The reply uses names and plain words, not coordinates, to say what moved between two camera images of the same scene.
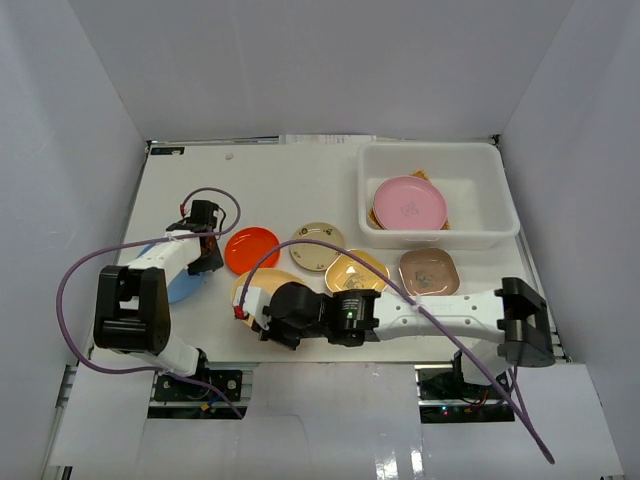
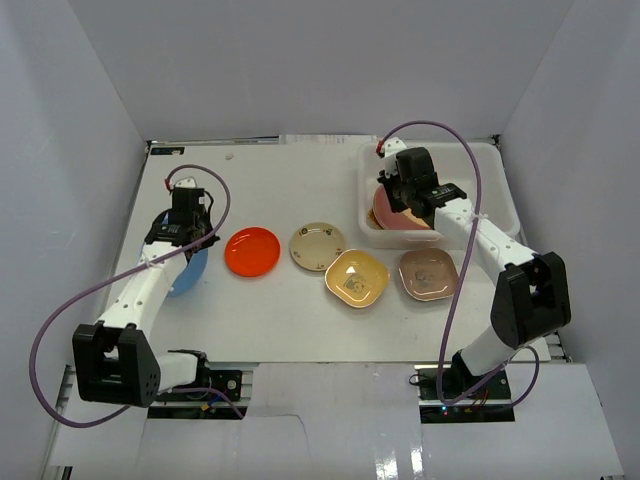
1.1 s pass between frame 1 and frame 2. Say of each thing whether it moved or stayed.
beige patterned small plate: stayed
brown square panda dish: stayed
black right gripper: moved
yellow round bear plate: moved
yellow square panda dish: stayed
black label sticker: stayed
